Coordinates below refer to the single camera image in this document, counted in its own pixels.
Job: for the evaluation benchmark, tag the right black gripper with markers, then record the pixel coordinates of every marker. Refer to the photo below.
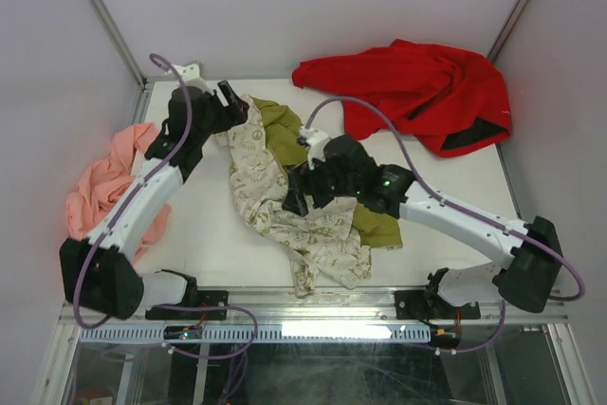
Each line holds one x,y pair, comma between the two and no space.
294,200

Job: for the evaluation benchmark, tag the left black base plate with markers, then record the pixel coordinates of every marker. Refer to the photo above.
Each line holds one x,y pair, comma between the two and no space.
207,304

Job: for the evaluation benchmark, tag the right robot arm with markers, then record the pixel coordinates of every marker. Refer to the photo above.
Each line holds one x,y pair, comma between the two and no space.
523,258

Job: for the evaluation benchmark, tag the cream green patterned jacket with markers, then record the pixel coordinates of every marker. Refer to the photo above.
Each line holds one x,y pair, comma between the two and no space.
336,240

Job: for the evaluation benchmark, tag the aluminium corner post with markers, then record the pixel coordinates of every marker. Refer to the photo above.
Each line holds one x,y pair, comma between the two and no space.
116,39
515,15

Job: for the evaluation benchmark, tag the pink garment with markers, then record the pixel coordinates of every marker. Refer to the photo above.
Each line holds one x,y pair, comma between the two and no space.
104,181

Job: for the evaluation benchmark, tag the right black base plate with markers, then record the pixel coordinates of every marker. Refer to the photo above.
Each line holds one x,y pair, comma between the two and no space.
415,305

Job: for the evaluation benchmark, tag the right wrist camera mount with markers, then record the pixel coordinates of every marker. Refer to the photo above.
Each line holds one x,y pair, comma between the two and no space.
314,142

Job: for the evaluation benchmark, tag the red garment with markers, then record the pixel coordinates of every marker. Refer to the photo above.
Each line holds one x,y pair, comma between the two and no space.
454,101

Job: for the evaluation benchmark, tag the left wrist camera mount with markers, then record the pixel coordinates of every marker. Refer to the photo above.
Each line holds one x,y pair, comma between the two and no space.
190,75

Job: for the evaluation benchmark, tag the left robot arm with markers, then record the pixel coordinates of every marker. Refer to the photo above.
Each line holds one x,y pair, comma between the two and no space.
97,270

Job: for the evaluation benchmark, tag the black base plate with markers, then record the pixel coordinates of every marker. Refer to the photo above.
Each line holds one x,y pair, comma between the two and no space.
415,305
207,304

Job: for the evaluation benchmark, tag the right aluminium corner post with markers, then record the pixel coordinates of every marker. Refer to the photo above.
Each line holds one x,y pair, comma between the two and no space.
515,15

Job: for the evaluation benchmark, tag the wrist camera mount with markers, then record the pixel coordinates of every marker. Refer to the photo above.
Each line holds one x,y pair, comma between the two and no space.
190,75
314,142

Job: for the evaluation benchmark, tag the left aluminium corner post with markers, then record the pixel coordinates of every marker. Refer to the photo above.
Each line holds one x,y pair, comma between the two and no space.
116,39

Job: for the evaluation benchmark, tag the white slotted cable duct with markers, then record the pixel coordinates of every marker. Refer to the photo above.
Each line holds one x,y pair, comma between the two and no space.
303,332

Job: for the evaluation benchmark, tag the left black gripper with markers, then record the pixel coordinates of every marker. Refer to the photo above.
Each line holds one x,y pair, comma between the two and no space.
232,115

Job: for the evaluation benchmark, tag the aluminium front rail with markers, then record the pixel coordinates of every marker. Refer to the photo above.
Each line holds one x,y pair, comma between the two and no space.
271,304

